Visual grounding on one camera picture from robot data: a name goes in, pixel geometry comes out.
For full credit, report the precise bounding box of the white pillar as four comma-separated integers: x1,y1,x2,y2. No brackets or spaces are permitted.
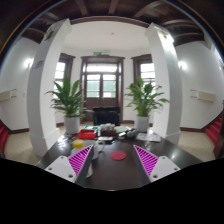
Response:
27,19,71,157
145,23,182,145

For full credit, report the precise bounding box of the white cup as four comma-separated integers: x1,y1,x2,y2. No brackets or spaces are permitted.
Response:
84,140,105,160

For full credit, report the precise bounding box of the right potted green plant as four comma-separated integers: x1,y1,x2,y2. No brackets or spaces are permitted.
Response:
125,76,169,132

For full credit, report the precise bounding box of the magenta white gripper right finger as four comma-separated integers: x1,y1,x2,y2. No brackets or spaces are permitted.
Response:
133,145,180,182

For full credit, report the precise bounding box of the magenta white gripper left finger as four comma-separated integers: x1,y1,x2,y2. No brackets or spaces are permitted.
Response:
46,145,94,187

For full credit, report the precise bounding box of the white bottle yellow cap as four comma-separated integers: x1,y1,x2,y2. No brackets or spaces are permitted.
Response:
70,138,94,179

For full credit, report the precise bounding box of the potted green plant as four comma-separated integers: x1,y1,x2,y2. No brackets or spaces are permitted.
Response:
47,78,85,134
125,76,169,132

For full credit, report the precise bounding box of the green book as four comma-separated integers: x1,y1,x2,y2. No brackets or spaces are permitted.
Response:
115,126,127,133

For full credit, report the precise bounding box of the black office chair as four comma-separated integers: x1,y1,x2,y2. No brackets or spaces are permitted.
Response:
93,107,120,126

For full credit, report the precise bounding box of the right white pillar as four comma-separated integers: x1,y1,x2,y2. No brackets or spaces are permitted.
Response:
145,23,182,145

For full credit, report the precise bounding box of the red box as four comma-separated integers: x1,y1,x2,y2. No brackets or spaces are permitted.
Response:
78,129,96,139

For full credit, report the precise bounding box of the round red coaster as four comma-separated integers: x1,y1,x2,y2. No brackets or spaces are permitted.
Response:
110,151,127,161

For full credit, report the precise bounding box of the dark wooden door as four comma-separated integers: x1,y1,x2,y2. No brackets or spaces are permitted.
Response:
80,55,124,121

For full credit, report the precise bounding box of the left white pillar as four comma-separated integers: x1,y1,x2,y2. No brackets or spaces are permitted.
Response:
27,19,71,157

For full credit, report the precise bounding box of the left potted green plant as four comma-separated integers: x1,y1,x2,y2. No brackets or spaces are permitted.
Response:
47,78,85,134

